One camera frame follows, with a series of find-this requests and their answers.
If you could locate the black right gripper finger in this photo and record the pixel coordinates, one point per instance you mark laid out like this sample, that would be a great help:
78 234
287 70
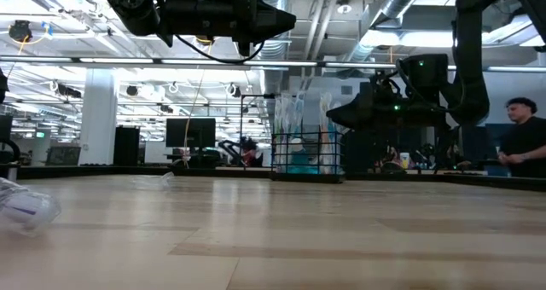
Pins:
352 108
354 123

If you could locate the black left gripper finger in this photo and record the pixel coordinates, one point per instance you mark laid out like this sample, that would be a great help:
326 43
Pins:
268 30
271 13

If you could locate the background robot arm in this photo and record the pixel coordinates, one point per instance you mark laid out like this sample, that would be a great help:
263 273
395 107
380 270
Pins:
245 153

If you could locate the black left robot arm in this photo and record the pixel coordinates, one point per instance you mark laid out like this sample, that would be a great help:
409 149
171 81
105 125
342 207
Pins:
128 4

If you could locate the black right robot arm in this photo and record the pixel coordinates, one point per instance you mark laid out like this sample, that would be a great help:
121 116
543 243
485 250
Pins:
469 68

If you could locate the black partition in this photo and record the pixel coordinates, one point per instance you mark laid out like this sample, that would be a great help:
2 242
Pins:
362 153

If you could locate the person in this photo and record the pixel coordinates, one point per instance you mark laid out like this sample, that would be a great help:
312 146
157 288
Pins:
390 160
526 140

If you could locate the white background canister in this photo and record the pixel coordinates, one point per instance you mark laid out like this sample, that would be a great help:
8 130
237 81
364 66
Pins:
404 161

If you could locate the round ceiling detector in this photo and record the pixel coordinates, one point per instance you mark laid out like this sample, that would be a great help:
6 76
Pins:
344 6

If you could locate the long strip light bar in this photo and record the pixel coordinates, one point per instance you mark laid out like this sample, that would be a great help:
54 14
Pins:
128 61

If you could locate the black background monitor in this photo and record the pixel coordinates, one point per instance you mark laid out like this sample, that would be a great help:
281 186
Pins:
192 132

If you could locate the white square pillar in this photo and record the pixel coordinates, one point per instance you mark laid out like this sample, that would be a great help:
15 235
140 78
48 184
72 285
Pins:
100 119

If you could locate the black cabinet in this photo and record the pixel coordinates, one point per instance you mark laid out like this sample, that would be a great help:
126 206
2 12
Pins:
126 145

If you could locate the crumpled clear plastic wrapper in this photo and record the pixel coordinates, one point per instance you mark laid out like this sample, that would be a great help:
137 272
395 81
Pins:
151 181

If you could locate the black ceiling device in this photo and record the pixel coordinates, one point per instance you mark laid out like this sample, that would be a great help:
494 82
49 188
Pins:
19 30

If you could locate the black chair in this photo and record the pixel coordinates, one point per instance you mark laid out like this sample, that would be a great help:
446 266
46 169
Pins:
8 158

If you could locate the purple toothbrush in clear wrapper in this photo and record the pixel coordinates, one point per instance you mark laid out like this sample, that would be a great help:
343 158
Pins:
25 209

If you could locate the silver ribbed ceiling duct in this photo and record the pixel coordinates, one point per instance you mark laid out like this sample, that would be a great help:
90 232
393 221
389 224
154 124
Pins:
273 50

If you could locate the black station frame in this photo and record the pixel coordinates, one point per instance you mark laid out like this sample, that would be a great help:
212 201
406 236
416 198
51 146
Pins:
256 96

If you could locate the silver smooth ceiling duct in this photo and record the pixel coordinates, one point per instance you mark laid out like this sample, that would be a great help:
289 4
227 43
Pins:
396 0

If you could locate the black aluminium table frame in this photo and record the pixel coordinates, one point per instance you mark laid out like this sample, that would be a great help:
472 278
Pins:
85 170

